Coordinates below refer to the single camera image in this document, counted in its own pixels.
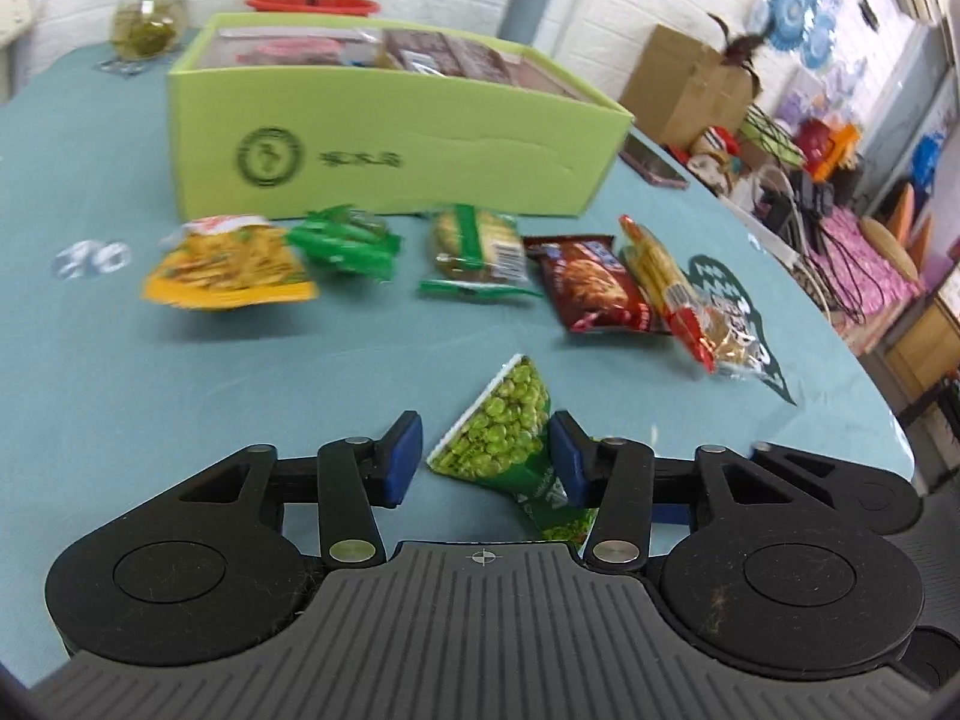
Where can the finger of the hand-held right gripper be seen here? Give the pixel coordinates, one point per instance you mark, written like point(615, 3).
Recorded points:
point(780, 457)

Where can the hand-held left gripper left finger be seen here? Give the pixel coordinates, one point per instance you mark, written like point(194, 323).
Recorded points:
point(397, 465)

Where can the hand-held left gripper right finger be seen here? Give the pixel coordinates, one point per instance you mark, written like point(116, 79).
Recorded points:
point(568, 465)

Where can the green pea snack packet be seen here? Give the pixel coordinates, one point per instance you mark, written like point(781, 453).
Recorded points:
point(502, 420)

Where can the green cardboard box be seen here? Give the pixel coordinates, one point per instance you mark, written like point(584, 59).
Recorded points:
point(420, 157)

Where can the clear printed snack packet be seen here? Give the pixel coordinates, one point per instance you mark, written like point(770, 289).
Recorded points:
point(739, 345)

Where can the wooden cabinet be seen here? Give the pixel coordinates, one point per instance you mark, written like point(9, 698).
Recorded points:
point(930, 345)

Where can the dark red snack packet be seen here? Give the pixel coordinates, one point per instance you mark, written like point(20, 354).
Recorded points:
point(592, 281)

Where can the pink floral cloth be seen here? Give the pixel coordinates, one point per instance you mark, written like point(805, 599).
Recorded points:
point(862, 270)

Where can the red clear snack packet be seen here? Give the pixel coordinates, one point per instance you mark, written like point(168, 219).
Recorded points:
point(660, 270)

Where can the bright green snack packet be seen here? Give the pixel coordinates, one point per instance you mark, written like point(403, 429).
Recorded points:
point(341, 244)

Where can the green cracker snack packet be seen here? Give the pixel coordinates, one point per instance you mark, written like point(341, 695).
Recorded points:
point(472, 240)

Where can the yellow snack packet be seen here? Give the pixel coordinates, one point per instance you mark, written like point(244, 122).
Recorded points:
point(225, 262)

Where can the orange cushion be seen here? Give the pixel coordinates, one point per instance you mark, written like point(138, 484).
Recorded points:
point(904, 214)

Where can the colourful plush toy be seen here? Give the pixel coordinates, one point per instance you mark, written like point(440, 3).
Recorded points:
point(716, 154)

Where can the smartphone with red case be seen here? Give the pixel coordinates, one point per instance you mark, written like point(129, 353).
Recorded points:
point(652, 163)

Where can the orange bag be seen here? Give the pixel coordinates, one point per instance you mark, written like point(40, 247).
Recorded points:
point(840, 150)

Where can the red thermos jug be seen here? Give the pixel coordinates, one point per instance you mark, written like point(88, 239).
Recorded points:
point(814, 142)

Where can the brown cardboard box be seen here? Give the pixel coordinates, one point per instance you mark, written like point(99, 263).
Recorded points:
point(675, 90)

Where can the dark purple plant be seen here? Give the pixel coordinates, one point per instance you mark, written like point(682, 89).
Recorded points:
point(739, 45)

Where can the dark brown snack packet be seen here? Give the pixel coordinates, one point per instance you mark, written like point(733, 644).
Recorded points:
point(450, 52)

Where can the medium blue paper fan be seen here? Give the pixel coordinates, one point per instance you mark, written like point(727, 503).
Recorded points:
point(819, 41)

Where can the pink snack packet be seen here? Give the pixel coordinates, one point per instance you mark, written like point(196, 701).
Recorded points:
point(285, 51)

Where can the grey thermos bottle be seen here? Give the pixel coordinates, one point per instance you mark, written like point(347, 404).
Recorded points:
point(529, 4)

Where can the red plastic basin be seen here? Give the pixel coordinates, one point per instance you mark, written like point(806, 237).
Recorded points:
point(315, 3)

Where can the glass vase with yellow flowers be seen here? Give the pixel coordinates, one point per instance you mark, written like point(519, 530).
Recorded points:
point(146, 26)

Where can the black wall sign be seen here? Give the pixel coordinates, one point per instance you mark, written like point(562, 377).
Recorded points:
point(870, 11)

